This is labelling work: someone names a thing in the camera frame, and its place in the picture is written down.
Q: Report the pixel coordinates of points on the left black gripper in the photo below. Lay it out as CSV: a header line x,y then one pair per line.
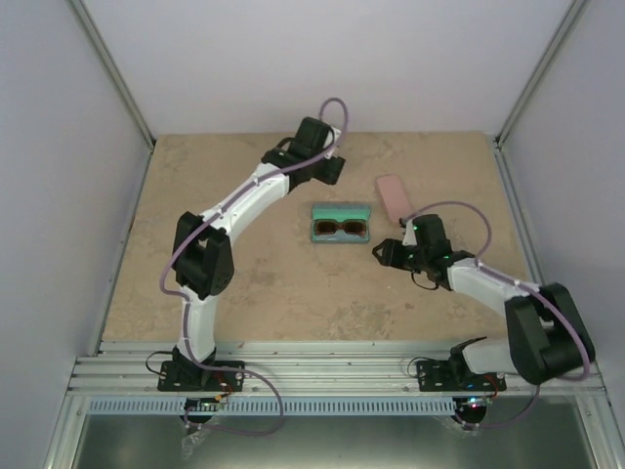
x,y
330,176

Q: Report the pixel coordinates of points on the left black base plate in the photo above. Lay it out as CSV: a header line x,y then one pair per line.
x,y
177,377

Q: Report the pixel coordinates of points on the left corner aluminium post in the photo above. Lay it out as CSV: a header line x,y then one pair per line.
x,y
105,57

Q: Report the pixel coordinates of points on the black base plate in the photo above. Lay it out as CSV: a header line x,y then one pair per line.
x,y
434,376
177,377

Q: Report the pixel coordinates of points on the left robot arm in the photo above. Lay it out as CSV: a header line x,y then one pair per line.
x,y
202,256

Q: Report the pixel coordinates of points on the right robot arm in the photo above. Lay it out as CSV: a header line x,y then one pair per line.
x,y
546,337

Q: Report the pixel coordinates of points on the right corner aluminium post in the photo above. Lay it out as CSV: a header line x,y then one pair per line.
x,y
572,15

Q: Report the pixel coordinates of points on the corner aluminium post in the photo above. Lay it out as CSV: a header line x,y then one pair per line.
x,y
572,15
105,57

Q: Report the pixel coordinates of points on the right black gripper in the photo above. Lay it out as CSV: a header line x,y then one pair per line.
x,y
391,255

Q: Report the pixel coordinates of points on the brown rectangular sunglasses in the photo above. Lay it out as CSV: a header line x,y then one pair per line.
x,y
349,227

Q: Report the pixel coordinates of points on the pink glasses case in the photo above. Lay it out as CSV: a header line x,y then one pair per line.
x,y
394,198

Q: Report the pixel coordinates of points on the aluminium rail frame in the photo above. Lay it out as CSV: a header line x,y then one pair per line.
x,y
321,320

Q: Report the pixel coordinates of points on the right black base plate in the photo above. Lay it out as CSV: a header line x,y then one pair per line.
x,y
434,376

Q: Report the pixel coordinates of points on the blue-grey glasses case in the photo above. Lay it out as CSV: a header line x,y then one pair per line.
x,y
340,211

